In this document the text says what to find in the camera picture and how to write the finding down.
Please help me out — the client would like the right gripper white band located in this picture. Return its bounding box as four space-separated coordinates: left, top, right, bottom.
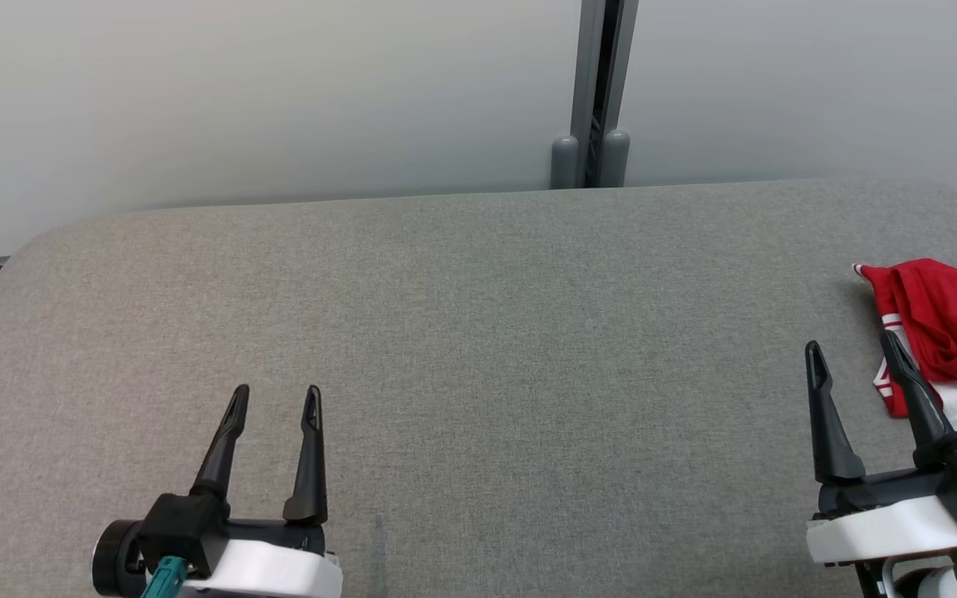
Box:
805 330 957 598

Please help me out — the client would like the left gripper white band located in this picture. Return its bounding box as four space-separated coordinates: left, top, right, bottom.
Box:
182 385 344 598

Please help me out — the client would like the teal left camera cable plug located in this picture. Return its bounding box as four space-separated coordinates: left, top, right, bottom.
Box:
140 555 189 598

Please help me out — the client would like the grey partition post with feet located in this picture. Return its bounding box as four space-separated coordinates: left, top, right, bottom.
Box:
551 0 639 190

